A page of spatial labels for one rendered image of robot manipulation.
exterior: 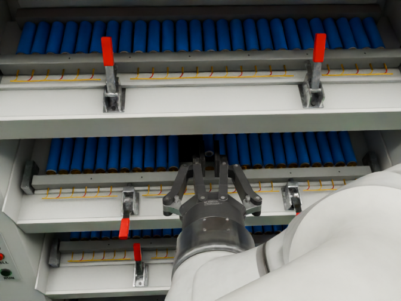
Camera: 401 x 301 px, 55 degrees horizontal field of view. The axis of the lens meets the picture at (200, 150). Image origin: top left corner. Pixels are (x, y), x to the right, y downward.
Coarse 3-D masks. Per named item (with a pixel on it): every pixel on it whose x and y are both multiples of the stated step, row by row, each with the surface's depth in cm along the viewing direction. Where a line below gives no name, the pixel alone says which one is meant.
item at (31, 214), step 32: (32, 160) 63; (384, 160) 63; (32, 192) 62; (192, 192) 64; (256, 192) 64; (320, 192) 64; (32, 224) 61; (64, 224) 61; (96, 224) 62; (160, 224) 63; (256, 224) 65; (288, 224) 66
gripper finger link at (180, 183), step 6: (180, 168) 56; (186, 168) 56; (180, 174) 54; (186, 174) 55; (180, 180) 53; (186, 180) 57; (174, 186) 52; (180, 186) 52; (174, 192) 50; (180, 192) 51; (162, 198) 49; (168, 198) 49; (180, 198) 52; (168, 204) 49
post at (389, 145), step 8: (392, 0) 60; (384, 8) 63; (384, 16) 63; (384, 136) 64; (392, 136) 61; (400, 136) 59; (392, 144) 61; (400, 144) 59; (392, 152) 61; (400, 152) 59; (392, 160) 62; (400, 160) 59
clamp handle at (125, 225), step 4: (128, 200) 59; (128, 204) 60; (124, 208) 59; (128, 208) 59; (124, 212) 59; (128, 212) 59; (124, 216) 58; (128, 216) 58; (124, 220) 57; (128, 220) 57; (124, 224) 57; (128, 224) 57; (120, 228) 56; (124, 228) 56; (128, 228) 56; (120, 232) 55; (124, 232) 55; (128, 232) 56; (120, 236) 55; (124, 236) 55
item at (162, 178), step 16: (48, 176) 62; (64, 176) 62; (80, 176) 62; (96, 176) 62; (112, 176) 62; (128, 176) 62; (144, 176) 63; (160, 176) 63; (208, 176) 63; (256, 176) 63; (272, 176) 63; (288, 176) 63; (304, 176) 63; (320, 176) 63; (336, 176) 63; (352, 176) 64; (160, 192) 63
